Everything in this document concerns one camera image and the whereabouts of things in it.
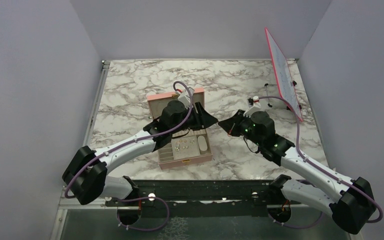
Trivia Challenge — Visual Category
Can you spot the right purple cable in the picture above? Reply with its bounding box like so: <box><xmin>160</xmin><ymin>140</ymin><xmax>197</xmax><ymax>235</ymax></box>
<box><xmin>251</xmin><ymin>96</ymin><xmax>384</xmax><ymax>230</ymax></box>

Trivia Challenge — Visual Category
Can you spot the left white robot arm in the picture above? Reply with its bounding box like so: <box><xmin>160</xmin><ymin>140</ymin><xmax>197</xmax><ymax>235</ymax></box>
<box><xmin>62</xmin><ymin>100</ymin><xmax>218</xmax><ymax>206</ymax></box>

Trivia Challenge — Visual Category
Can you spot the black metal base rail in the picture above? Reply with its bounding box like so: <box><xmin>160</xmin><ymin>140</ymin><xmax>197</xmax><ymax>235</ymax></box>
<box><xmin>71</xmin><ymin>177</ymin><xmax>312</xmax><ymax>220</ymax></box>

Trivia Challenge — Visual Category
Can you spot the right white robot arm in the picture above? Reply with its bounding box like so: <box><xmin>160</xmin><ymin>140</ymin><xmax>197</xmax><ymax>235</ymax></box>
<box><xmin>218</xmin><ymin>110</ymin><xmax>377</xmax><ymax>235</ymax></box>

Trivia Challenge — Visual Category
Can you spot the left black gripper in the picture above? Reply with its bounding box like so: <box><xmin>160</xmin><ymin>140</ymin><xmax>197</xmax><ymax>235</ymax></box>
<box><xmin>170</xmin><ymin>102</ymin><xmax>219</xmax><ymax>135</ymax></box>

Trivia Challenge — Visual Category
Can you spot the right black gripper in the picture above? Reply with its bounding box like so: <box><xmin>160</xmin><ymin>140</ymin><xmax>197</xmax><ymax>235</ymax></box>
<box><xmin>218</xmin><ymin>109</ymin><xmax>264</xmax><ymax>147</ymax></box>

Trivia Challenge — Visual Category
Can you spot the pink jewelry box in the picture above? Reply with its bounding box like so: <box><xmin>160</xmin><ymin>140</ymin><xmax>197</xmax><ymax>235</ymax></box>
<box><xmin>147</xmin><ymin>91</ymin><xmax>213</xmax><ymax>170</ymax></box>

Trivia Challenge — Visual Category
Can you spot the beige watch pillow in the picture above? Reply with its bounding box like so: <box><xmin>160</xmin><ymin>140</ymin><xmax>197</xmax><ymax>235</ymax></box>
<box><xmin>197</xmin><ymin>135</ymin><xmax>209</xmax><ymax>155</ymax></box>

